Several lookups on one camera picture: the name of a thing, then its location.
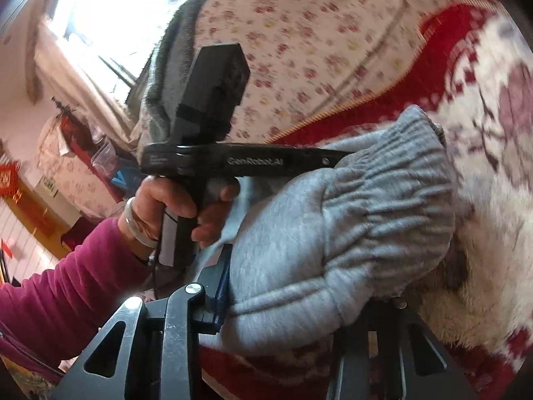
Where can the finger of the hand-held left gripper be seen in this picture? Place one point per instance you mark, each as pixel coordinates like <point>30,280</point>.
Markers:
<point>329,158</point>

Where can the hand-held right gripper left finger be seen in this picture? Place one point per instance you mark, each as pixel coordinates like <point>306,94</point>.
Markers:
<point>216,296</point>

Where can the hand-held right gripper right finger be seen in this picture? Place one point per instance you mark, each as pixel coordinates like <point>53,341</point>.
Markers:
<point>416,362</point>

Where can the grey fleece pants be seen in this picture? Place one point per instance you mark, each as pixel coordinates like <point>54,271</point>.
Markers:
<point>333,237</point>

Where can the person's left forearm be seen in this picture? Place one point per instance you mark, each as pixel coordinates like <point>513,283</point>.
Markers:
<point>62,291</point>

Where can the person's left hand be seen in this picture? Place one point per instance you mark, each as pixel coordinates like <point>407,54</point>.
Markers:
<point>154,204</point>

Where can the grey fuzzy blanket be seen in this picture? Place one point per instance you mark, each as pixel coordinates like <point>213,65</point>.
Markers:
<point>166,71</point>

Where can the bright window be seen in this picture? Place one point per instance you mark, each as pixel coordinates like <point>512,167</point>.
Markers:
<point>125,12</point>

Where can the pink floral bed sheet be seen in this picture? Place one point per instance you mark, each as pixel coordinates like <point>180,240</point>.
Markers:
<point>312,29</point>

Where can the blue plastic bag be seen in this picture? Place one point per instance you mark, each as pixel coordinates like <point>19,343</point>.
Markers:
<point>120,177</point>

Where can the red box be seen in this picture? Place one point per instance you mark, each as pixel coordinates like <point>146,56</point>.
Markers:
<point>77,133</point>

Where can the pale curtain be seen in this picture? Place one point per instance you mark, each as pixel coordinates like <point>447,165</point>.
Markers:
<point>70,75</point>

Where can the floral pillow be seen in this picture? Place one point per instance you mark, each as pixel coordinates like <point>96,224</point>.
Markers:
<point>79,175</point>

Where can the floral plush blanket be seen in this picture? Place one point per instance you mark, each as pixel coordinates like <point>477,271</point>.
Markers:
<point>491,112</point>

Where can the person's purple garment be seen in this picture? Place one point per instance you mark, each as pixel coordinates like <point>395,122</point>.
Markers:
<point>16,362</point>

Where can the red wall decoration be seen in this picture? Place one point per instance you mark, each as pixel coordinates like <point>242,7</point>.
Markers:
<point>8,179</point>

